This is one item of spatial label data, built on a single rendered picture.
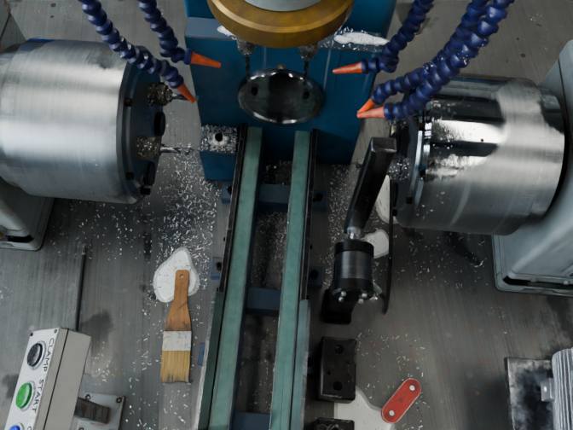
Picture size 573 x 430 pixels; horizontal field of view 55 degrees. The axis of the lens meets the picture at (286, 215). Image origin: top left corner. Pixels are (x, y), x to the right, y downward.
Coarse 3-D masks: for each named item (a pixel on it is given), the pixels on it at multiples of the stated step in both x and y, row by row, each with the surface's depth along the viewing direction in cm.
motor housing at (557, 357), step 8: (560, 352) 78; (568, 352) 76; (560, 360) 78; (568, 360) 76; (560, 368) 77; (568, 368) 76; (560, 376) 78; (568, 376) 76; (560, 384) 77; (568, 384) 75; (560, 392) 77; (568, 392) 75; (560, 400) 76; (568, 400) 75; (560, 408) 76; (568, 408) 74; (560, 416) 76; (568, 416) 74; (560, 424) 76; (568, 424) 73
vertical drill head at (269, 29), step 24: (216, 0) 61; (240, 0) 61; (264, 0) 60; (288, 0) 59; (312, 0) 60; (336, 0) 62; (240, 24) 61; (264, 24) 60; (288, 24) 60; (312, 24) 60; (336, 24) 62; (240, 48) 68; (312, 48) 67
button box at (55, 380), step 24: (48, 336) 71; (72, 336) 72; (24, 360) 73; (48, 360) 69; (72, 360) 71; (48, 384) 68; (72, 384) 70; (24, 408) 68; (48, 408) 67; (72, 408) 70
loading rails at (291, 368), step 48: (240, 144) 101; (240, 192) 98; (288, 192) 107; (240, 240) 94; (288, 240) 95; (240, 288) 91; (288, 288) 91; (240, 336) 91; (288, 336) 88; (288, 384) 85
